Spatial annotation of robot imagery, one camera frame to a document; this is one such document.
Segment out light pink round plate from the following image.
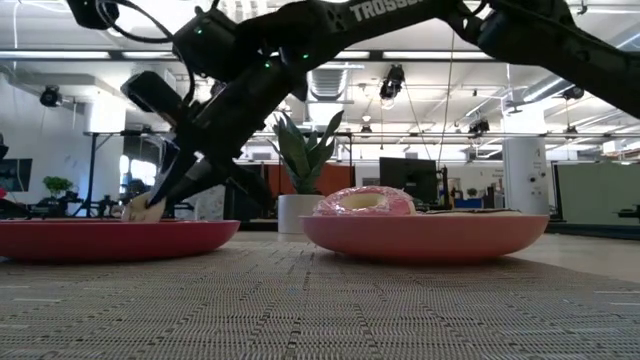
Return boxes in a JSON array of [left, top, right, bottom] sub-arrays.
[[298, 213, 551, 265]]

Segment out white plant pot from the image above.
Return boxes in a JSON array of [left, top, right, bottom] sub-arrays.
[[277, 193, 327, 235]]

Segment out white patterned hanging cloth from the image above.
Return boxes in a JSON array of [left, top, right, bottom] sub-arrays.
[[192, 183, 229, 222]]

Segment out black metal stand frame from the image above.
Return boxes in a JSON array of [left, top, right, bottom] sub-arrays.
[[85, 130, 169, 219]]

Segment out green broad-leaf plant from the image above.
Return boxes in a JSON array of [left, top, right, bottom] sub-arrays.
[[266, 109, 346, 196]]

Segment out small green background plant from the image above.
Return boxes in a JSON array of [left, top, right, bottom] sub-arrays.
[[41, 175, 74, 199]]

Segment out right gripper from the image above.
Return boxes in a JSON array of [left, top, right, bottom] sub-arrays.
[[147, 57, 310, 211]]

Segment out grey woven table mat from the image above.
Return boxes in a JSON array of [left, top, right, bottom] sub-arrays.
[[0, 240, 640, 360]]

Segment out dark wall screen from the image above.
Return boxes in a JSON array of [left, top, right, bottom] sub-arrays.
[[0, 157, 34, 194]]

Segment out orange wall panel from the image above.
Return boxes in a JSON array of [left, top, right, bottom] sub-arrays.
[[267, 163, 356, 197]]

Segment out large pink frosted donut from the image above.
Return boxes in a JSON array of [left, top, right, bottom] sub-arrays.
[[311, 185, 418, 218]]

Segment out black computer monitor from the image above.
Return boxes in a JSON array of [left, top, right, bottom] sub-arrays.
[[378, 156, 439, 204]]

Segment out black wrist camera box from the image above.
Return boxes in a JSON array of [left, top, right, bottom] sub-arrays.
[[121, 69, 185, 127]]

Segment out dark red round plate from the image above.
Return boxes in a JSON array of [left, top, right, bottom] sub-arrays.
[[0, 218, 242, 264]]

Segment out white round column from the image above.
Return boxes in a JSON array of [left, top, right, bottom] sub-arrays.
[[501, 136, 551, 216]]

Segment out small red frosted donut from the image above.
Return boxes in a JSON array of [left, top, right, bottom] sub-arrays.
[[121, 191, 167, 224]]

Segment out green partition wall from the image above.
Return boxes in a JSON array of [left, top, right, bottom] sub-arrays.
[[553, 160, 640, 225]]

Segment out black cable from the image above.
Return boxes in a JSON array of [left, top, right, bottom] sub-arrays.
[[94, 0, 197, 109]]

